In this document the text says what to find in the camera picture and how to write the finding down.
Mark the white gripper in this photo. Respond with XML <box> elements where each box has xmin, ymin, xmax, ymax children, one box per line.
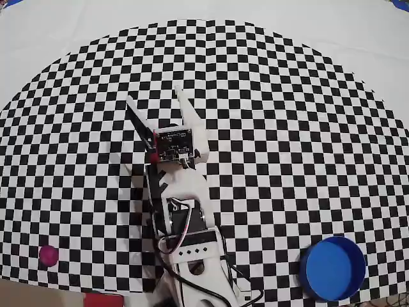
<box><xmin>125</xmin><ymin>85</ymin><xmax>211</xmax><ymax>164</ymax></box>

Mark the pink ball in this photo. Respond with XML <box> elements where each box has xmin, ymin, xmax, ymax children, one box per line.
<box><xmin>38</xmin><ymin>244</ymin><xmax>59</xmax><ymax>267</ymax></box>

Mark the blue round box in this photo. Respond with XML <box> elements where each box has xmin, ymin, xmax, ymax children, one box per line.
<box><xmin>298</xmin><ymin>235</ymin><xmax>366</xmax><ymax>303</ymax></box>

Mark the checkerboard printed white sheet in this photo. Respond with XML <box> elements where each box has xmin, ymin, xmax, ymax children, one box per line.
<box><xmin>0</xmin><ymin>0</ymin><xmax>409</xmax><ymax>307</ymax></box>

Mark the red flat object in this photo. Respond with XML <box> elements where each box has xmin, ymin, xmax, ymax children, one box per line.
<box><xmin>82</xmin><ymin>292</ymin><xmax>125</xmax><ymax>307</ymax></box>

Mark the light brown board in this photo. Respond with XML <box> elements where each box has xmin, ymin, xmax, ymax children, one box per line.
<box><xmin>0</xmin><ymin>279</ymin><xmax>86</xmax><ymax>307</ymax></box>

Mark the small camera circuit board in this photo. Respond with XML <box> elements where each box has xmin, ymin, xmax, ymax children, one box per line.
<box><xmin>149</xmin><ymin>127</ymin><xmax>196</xmax><ymax>164</ymax></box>

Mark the white red black servo wire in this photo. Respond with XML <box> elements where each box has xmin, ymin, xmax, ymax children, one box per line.
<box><xmin>156</xmin><ymin>198</ymin><xmax>201</xmax><ymax>255</ymax></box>

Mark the black cable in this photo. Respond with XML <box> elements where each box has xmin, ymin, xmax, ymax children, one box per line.
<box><xmin>156</xmin><ymin>235</ymin><xmax>266</xmax><ymax>307</ymax></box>

